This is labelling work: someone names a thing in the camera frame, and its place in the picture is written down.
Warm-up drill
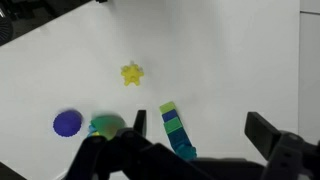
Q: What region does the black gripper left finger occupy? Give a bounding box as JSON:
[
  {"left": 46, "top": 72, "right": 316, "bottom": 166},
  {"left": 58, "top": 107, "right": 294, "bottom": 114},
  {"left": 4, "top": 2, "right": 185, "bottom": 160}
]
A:
[{"left": 133, "top": 110, "right": 147, "bottom": 137}]

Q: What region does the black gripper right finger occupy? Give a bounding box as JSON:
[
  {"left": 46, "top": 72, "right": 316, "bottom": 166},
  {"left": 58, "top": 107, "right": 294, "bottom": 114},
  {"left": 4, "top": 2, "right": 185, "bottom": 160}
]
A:
[{"left": 244, "top": 112, "right": 281, "bottom": 160}]

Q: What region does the green bowl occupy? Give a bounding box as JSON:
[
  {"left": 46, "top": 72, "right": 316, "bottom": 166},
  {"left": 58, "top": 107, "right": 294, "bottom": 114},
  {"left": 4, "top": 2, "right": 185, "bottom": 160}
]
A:
[{"left": 89, "top": 115, "right": 126, "bottom": 140}]

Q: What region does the yellow spiky toy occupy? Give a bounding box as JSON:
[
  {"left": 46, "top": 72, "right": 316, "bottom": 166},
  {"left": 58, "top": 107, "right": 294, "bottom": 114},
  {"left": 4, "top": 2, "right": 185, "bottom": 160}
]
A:
[{"left": 121, "top": 61, "right": 144, "bottom": 86}]

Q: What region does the stacked toy block tower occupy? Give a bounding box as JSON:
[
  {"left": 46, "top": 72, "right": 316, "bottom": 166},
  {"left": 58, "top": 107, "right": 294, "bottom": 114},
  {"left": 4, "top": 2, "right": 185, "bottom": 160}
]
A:
[{"left": 159, "top": 102, "right": 197, "bottom": 160}]

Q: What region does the small teal yellow toy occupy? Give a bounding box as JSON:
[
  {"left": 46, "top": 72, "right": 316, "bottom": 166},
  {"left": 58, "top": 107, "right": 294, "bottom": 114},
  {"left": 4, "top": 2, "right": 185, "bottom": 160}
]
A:
[{"left": 88, "top": 125, "right": 99, "bottom": 137}]

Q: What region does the purple spiky ball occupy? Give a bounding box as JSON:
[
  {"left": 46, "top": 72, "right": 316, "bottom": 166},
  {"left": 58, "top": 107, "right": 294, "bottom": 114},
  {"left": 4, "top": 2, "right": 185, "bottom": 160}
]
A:
[{"left": 52, "top": 109, "right": 82, "bottom": 137}]

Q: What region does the black fan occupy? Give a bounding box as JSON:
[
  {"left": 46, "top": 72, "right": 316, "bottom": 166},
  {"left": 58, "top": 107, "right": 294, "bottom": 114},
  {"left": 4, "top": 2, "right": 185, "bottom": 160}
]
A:
[{"left": 0, "top": 9, "right": 14, "bottom": 46}]

